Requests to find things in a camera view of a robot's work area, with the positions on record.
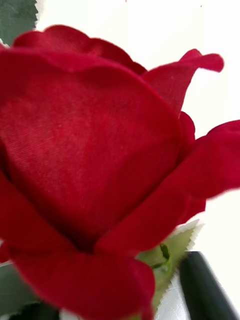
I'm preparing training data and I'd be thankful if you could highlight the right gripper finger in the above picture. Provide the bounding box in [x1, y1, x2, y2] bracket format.
[179, 250, 240, 320]

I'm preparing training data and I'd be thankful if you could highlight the red rose with green stem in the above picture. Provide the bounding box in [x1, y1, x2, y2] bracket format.
[0, 24, 240, 320]

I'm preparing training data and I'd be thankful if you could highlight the green leaf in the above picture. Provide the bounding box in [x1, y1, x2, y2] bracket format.
[0, 0, 39, 46]

